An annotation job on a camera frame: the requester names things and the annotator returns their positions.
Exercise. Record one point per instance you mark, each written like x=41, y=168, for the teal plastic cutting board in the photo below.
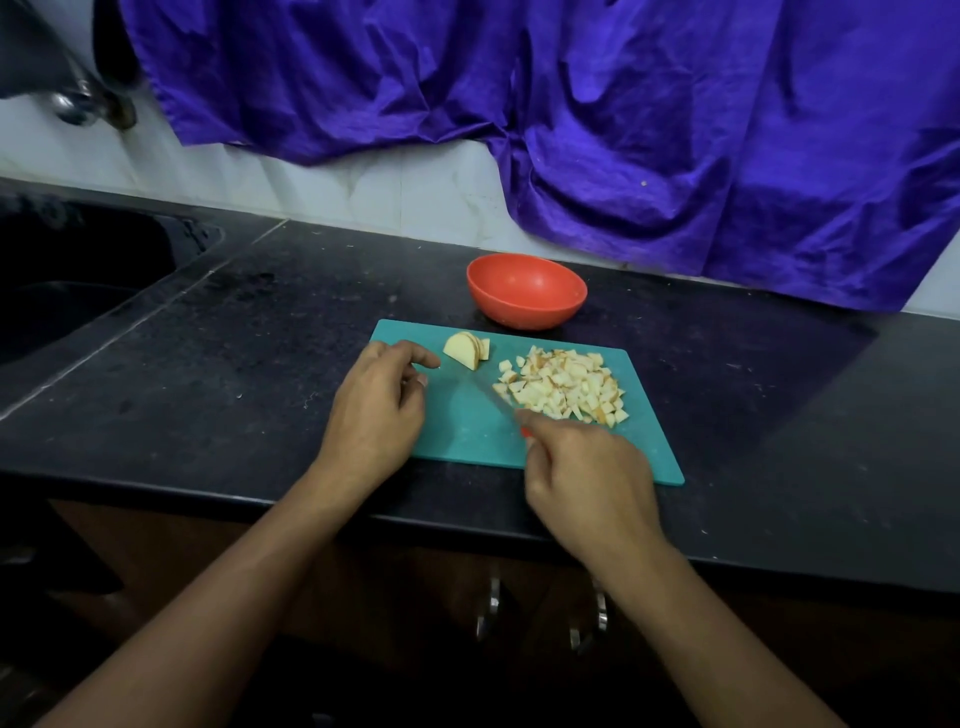
x=450, y=428

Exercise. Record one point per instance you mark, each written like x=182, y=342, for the metal faucet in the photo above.
x=83, y=98

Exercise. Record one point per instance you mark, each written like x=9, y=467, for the orange bowl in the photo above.
x=527, y=291

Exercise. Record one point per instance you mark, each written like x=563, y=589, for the person's left forearm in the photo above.
x=195, y=645

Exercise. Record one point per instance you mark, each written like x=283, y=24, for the purple cloth curtain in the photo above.
x=750, y=135

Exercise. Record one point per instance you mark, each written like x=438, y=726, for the person's left hand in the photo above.
x=368, y=428

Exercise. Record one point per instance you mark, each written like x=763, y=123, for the pile of diced apple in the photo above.
x=563, y=384

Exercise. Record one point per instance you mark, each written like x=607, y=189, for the dark kitchen sink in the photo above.
x=75, y=278

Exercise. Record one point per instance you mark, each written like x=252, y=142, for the half-round pale potato slice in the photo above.
x=483, y=347
x=461, y=350

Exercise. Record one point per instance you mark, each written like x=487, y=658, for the person's right forearm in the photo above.
x=735, y=660

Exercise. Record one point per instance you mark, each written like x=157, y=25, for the person's right hand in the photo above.
x=593, y=488

